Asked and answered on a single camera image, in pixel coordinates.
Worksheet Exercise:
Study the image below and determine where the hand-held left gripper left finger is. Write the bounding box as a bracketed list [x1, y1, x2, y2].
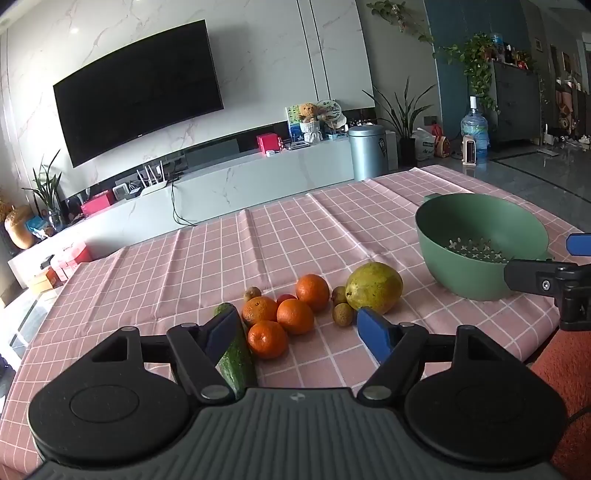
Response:
[89, 305, 242, 404]

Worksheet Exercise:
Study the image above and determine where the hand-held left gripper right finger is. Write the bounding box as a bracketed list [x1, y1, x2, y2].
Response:
[357, 307, 529, 402]

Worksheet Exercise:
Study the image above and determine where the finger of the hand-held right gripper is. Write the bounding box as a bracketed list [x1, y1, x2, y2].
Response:
[566, 233, 591, 256]
[503, 259, 591, 331]

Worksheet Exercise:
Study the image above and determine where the green cucumber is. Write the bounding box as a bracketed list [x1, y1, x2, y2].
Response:
[213, 302, 258, 401]

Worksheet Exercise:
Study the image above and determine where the orange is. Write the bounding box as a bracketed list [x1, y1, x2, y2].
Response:
[295, 274, 331, 313]
[247, 320, 290, 360]
[276, 298, 315, 335]
[241, 296, 279, 328]

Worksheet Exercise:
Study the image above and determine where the green yellow mango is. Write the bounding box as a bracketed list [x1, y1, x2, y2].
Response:
[345, 262, 404, 315]

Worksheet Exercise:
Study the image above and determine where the green colander bowl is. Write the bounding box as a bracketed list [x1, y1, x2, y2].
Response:
[414, 193, 555, 302]

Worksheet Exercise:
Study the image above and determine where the pink checked tablecloth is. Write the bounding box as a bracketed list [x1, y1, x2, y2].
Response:
[0, 164, 585, 480]

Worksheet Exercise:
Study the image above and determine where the red cushion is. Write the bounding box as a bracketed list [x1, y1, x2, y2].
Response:
[531, 323, 591, 467]

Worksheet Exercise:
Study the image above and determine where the beige space heater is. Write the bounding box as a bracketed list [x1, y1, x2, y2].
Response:
[462, 135, 482, 165]

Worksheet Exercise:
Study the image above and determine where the dark cabinet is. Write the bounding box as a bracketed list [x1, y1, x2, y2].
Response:
[489, 60, 543, 148]

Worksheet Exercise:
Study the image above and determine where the blue water jug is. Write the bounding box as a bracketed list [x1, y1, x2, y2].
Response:
[461, 96, 490, 162]

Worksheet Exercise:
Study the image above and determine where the white television cabinet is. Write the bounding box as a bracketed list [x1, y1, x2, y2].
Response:
[7, 136, 356, 291]

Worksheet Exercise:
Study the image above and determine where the white router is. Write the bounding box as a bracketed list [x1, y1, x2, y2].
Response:
[137, 161, 170, 194]

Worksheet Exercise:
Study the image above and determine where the red gift box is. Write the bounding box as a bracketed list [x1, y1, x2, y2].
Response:
[51, 242, 93, 282]

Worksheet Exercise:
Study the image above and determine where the white plastic bag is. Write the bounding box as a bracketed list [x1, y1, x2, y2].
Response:
[412, 128, 437, 161]

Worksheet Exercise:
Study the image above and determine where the grey trash can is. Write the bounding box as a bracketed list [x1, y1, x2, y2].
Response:
[347, 124, 387, 182]

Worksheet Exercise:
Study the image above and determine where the potted long-leaf plant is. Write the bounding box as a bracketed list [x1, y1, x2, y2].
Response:
[362, 76, 437, 168]

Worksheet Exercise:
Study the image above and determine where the pink red box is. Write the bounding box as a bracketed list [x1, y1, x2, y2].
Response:
[81, 190, 116, 217]

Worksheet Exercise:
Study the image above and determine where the hanging green plant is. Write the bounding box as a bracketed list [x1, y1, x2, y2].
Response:
[434, 33, 502, 112]

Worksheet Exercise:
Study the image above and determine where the printed picture card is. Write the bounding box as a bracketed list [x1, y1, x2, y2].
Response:
[286, 105, 305, 141]

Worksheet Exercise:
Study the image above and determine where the small potted plant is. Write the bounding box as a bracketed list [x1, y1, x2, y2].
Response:
[22, 150, 65, 232]

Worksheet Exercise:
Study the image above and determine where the round printed fan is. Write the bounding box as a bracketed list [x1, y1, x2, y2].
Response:
[316, 99, 347, 130]

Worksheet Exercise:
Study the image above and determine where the orange gourd vase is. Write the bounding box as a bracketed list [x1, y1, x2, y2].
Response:
[4, 205, 37, 250]

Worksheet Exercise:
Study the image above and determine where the black television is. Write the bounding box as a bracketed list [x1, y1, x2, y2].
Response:
[53, 19, 225, 168]

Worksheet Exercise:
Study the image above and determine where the trailing green vine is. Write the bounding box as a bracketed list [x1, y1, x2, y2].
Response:
[366, 0, 435, 44]

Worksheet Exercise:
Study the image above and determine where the black cable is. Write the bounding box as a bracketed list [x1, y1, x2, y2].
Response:
[172, 180, 199, 227]

